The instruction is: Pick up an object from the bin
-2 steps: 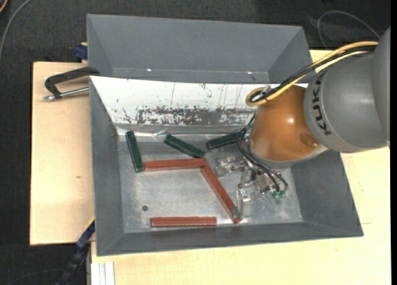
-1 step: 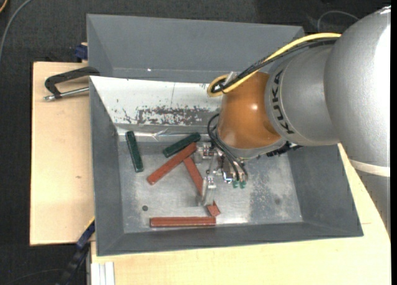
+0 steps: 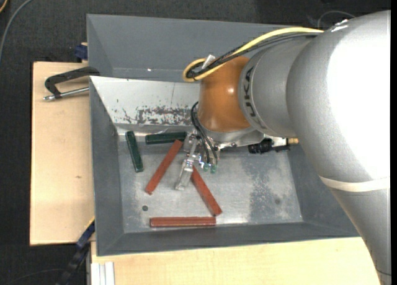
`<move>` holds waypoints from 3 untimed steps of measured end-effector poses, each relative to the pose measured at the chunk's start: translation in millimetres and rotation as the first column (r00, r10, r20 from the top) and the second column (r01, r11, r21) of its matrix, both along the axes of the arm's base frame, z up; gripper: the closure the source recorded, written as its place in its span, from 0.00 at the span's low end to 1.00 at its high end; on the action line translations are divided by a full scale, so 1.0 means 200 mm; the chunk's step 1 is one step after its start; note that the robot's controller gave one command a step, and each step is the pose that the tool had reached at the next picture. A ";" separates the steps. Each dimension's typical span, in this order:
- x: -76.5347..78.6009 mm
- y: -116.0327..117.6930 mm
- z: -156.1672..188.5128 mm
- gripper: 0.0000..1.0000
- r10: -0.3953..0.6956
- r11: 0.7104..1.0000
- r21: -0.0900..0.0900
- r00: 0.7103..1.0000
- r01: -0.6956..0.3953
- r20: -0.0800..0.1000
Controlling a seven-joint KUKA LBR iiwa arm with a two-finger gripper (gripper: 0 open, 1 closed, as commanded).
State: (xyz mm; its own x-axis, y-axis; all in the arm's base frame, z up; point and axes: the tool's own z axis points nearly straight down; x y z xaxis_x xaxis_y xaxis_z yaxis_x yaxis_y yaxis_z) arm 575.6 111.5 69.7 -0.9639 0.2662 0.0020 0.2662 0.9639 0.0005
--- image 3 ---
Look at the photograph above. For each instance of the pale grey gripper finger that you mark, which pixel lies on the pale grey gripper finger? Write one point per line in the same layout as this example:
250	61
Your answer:
182	177
188	176

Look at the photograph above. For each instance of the red-brown flat block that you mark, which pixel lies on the red-brown flat block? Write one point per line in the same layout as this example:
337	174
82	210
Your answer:
207	194
163	167
183	221

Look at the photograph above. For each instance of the dark green flat block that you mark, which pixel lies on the dark green flat block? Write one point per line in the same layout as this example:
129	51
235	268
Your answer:
135	152
164	138

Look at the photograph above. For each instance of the grey metal bin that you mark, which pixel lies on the grey metal bin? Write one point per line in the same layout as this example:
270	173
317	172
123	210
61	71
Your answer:
235	184

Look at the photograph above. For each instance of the pale wood flat board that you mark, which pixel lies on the pale wood flat board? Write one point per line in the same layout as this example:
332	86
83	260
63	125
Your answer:
60	153

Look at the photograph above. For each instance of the black cylinder on white bracket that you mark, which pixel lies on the black cylinder on white bracket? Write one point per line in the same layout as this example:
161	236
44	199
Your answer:
261	147

